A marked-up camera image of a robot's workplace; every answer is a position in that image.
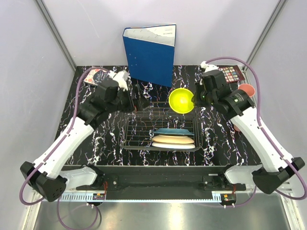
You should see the wire dish rack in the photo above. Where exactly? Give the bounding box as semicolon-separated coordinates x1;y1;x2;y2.
120;102;202;151

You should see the dark red card box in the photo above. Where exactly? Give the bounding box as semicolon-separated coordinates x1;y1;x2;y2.
218;65;245;83

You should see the blue binder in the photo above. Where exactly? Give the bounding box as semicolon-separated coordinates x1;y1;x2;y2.
122;24;177;87

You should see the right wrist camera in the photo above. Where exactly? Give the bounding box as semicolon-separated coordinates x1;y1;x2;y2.
200;61;219;73

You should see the white plate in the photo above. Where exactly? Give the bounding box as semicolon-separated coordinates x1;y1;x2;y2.
152;142;195;150

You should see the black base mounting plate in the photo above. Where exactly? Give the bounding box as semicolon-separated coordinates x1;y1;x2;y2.
76;165;247;191

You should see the short pink cup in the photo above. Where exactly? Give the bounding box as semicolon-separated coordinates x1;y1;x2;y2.
234;125;240;132

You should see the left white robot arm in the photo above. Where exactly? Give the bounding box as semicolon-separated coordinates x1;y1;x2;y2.
20;80;150;202

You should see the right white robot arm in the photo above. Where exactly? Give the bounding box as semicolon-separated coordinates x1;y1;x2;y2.
192;69;305;194

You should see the beige plate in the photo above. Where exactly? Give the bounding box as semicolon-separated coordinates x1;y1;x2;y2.
152;135;194;144

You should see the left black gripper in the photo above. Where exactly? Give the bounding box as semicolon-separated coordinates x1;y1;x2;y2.
107;84;152;113

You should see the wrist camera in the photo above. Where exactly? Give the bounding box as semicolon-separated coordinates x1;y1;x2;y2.
200;61;219;73
109;70;129;91

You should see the purple cable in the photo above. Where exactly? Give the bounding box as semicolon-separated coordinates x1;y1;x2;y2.
199;56;307;208
19;67;110;229

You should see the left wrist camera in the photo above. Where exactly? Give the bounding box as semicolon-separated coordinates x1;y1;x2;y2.
109;70;129;91

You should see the teal plate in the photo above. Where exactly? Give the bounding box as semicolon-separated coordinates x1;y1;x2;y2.
153;128;194;136

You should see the yellow-green bowl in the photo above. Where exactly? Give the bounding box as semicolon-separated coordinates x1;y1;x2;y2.
168;88;194;114

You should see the tall pink cup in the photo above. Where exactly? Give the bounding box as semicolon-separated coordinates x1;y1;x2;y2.
238;83;256;97

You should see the floral cover book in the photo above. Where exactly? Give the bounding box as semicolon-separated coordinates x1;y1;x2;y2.
83;68;116;86

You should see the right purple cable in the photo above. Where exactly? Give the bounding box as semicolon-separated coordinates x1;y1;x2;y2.
199;56;307;208

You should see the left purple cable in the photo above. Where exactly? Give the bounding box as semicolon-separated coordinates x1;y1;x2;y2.
19;67;110;229

